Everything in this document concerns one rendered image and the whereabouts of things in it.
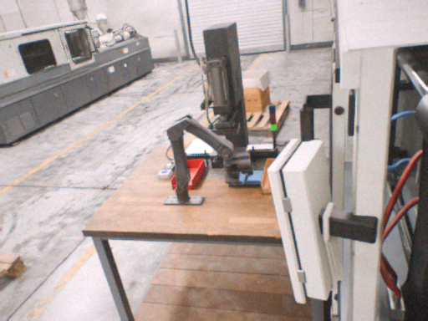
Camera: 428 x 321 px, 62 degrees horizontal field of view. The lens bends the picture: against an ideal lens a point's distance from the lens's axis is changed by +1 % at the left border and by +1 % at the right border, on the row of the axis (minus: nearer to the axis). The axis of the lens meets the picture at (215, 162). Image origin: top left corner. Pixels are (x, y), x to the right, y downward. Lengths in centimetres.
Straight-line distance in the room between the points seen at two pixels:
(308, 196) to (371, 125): 19
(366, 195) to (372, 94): 22
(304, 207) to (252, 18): 1049
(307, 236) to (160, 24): 1154
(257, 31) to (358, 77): 1049
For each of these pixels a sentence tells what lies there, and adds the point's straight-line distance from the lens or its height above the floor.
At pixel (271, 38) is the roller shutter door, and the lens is 1114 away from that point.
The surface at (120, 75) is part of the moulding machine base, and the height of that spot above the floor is 32.
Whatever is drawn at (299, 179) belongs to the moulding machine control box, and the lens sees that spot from 76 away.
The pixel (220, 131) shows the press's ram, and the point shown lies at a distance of 194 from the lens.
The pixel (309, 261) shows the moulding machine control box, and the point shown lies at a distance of 88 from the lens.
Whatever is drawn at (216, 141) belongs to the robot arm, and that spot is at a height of 122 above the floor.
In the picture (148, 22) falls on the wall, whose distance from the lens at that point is 1234.
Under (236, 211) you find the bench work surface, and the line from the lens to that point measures 164.
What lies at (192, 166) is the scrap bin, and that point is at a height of 91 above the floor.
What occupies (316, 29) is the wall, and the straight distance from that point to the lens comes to 1105.
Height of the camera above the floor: 181
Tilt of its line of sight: 25 degrees down
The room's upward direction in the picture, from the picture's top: 9 degrees counter-clockwise
